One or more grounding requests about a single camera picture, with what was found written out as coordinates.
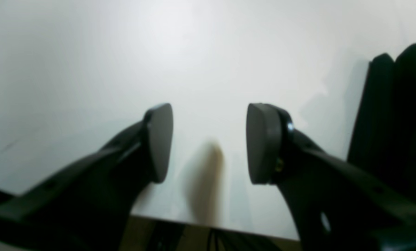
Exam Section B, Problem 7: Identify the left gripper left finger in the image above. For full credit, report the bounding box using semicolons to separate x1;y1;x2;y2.
0;103;174;251

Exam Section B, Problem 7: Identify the black T-shirt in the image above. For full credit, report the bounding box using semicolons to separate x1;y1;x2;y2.
347;43;416;203

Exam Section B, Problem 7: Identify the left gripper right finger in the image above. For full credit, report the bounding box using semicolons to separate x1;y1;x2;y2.
246;103;416;251

